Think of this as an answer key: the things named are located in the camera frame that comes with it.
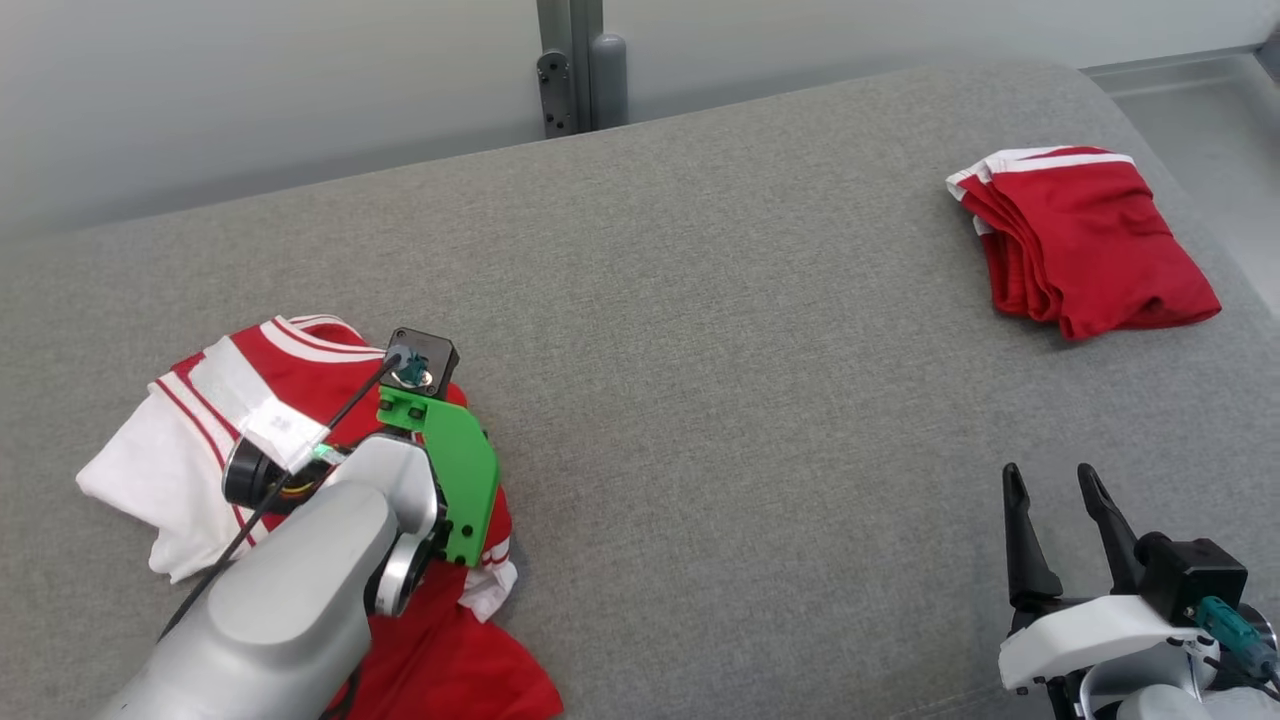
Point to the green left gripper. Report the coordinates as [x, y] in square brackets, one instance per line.
[465, 480]

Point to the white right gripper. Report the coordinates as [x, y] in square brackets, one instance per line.
[1100, 635]

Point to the red shorts with white stripe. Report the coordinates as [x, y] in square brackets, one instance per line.
[1090, 240]

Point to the red and white basketball jersey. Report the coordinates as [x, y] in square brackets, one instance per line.
[150, 470]

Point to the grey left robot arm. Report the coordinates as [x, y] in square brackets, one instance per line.
[290, 600]

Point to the white tape label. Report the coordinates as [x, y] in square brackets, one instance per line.
[285, 430]

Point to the grey fabric sofa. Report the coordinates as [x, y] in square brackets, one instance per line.
[720, 350]

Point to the grey rounded cylinder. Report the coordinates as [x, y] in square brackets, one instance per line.
[609, 80]

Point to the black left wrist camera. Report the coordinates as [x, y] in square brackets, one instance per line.
[435, 355]

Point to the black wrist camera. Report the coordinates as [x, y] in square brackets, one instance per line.
[1195, 580]
[435, 355]

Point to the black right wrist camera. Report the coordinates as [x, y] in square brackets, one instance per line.
[1195, 580]

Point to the grey metal post bracket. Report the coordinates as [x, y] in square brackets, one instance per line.
[575, 50]

